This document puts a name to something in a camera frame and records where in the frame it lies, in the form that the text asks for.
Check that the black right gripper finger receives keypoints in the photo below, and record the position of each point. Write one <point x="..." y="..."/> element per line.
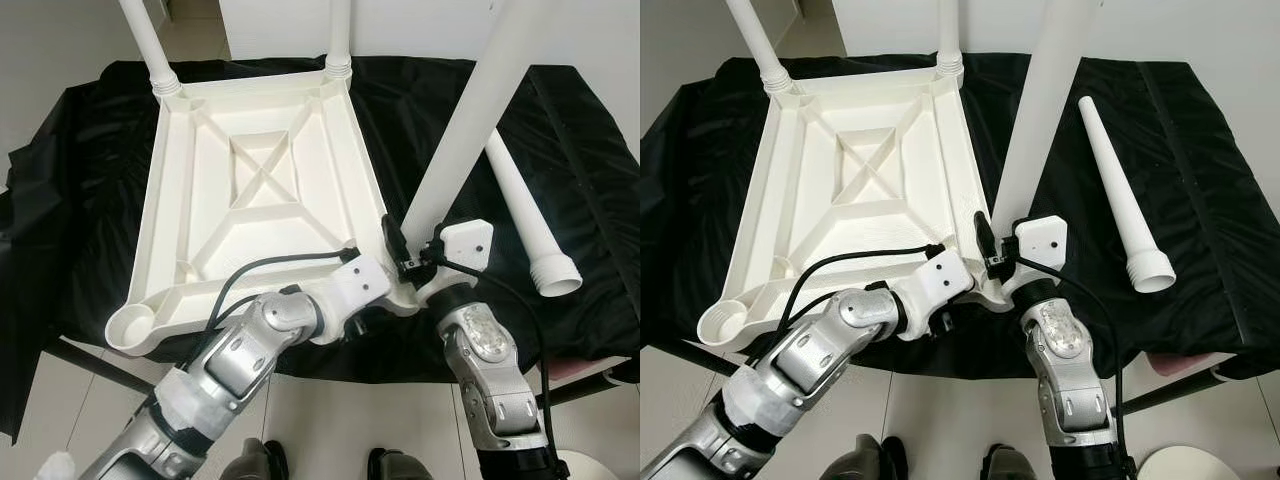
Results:
<point x="985" y="232"/>
<point x="394" y="235"/>

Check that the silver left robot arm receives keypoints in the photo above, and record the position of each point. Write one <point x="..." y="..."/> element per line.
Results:
<point x="240" y="360"/>
<point x="830" y="350"/>

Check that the grey right robot foot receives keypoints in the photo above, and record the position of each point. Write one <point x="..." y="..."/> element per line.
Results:
<point x="400" y="465"/>
<point x="1008" y="464"/>

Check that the grey robot foot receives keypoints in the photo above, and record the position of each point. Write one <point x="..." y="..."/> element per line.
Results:
<point x="252" y="460"/>
<point x="1008" y="464"/>
<point x="862" y="460"/>
<point x="400" y="465"/>

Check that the grey left robot foot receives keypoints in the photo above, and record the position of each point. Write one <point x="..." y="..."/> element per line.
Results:
<point x="862" y="460"/>
<point x="252" y="460"/>

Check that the black cloth table cover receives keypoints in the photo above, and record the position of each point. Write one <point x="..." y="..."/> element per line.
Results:
<point x="1220" y="200"/>
<point x="600" y="200"/>

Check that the black metal table leg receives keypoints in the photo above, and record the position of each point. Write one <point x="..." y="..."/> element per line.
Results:
<point x="1170" y="392"/>
<point x="690" y="362"/>
<point x="95" y="365"/>
<point x="585" y="380"/>

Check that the white rounded plastic object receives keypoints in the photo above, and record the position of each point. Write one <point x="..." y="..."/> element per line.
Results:
<point x="580" y="470"/>
<point x="1178" y="466"/>

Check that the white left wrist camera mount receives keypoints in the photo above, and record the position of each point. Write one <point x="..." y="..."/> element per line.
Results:
<point x="355" y="285"/>
<point x="940" y="278"/>

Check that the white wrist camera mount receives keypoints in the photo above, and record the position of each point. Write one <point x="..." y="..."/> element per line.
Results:
<point x="1040" y="240"/>
<point x="940" y="278"/>
<point x="355" y="285"/>
<point x="468" y="243"/>

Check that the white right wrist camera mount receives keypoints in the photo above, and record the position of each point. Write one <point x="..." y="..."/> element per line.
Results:
<point x="1040" y="240"/>
<point x="468" y="243"/>

